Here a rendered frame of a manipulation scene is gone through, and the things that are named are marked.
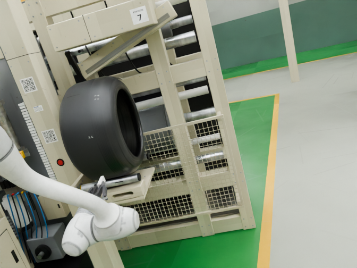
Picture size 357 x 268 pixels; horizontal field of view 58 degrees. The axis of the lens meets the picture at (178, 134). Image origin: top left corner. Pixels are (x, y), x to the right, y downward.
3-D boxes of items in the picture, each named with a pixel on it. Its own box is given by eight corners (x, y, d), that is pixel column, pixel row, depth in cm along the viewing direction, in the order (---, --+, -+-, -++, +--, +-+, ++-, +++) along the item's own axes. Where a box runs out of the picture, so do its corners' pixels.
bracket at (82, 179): (75, 202, 174) (69, 187, 171) (99, 170, 212) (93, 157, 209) (81, 201, 174) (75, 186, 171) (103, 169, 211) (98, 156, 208)
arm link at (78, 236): (78, 233, 132) (107, 227, 129) (65, 264, 118) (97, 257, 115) (66, 213, 127) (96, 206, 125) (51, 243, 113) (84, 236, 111)
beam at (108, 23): (54, 52, 185) (44, 26, 181) (71, 49, 209) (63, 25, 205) (154, 24, 176) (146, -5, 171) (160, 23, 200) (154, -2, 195)
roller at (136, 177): (83, 191, 181) (80, 194, 176) (81, 183, 180) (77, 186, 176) (142, 179, 175) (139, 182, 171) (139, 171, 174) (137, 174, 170)
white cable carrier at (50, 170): (51, 182, 186) (17, 104, 171) (55, 178, 190) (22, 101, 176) (58, 180, 185) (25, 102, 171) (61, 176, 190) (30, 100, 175)
